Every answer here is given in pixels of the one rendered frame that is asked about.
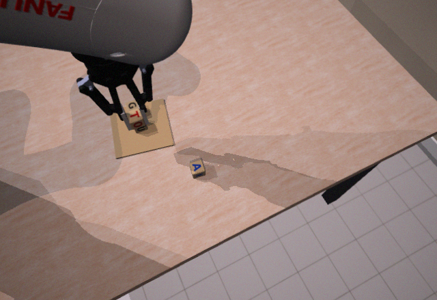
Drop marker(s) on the tan flat mat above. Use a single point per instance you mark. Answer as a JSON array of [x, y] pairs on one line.
[[158, 133]]

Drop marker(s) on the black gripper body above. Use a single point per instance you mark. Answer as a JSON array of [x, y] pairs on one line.
[[98, 73]]

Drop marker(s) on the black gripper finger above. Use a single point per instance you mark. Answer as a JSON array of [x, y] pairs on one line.
[[87, 87], [141, 99]]

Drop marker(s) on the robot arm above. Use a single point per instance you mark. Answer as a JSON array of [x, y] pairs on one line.
[[138, 32]]

